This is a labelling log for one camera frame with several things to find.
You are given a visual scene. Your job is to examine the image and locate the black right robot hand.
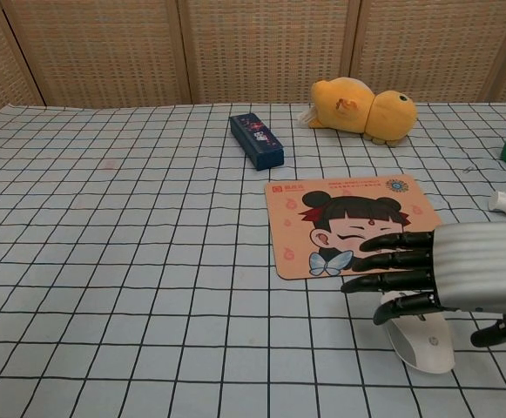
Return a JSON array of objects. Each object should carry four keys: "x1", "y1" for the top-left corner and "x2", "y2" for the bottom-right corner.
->
[{"x1": 341, "y1": 221, "x2": 506, "y2": 349}]

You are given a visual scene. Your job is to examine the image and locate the white computer mouse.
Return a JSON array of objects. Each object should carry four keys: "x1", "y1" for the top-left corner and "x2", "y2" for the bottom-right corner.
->
[{"x1": 379, "y1": 290, "x2": 456, "y2": 374}]

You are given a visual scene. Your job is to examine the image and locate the cartoon girl mouse pad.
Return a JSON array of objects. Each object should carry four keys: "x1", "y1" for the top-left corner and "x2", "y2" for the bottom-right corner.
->
[{"x1": 264, "y1": 174, "x2": 443, "y2": 280}]

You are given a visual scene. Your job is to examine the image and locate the yellow plush duck toy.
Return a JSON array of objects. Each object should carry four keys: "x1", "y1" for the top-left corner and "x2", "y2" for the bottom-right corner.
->
[{"x1": 297, "y1": 76, "x2": 418, "y2": 147}]

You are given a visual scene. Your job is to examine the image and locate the dark blue rectangular box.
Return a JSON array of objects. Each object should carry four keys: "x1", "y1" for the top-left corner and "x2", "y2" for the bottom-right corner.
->
[{"x1": 229, "y1": 111, "x2": 286, "y2": 172}]

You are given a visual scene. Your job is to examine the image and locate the woven rattan folding screen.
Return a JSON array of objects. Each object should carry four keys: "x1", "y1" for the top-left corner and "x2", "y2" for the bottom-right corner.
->
[{"x1": 0, "y1": 0, "x2": 506, "y2": 124}]

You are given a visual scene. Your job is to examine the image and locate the blue checkered tablecloth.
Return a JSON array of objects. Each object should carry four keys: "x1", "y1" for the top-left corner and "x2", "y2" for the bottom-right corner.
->
[{"x1": 0, "y1": 100, "x2": 506, "y2": 418}]

